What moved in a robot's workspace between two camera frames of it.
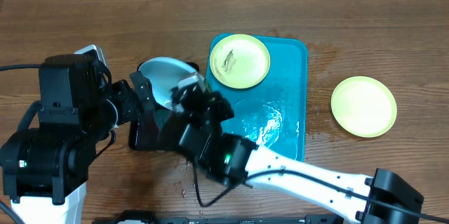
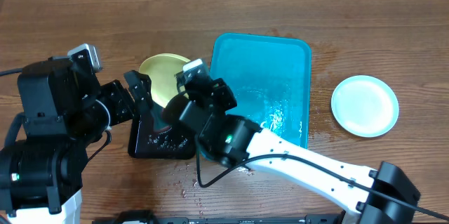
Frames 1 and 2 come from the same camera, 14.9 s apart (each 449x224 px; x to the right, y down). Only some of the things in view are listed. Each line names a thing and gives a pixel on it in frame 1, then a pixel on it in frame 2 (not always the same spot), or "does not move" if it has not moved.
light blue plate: (163, 74) → (365, 106)
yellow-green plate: (240, 61) → (163, 69)
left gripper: (121, 92) does not move
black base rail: (149, 218) does not move
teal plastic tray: (273, 112) does not move
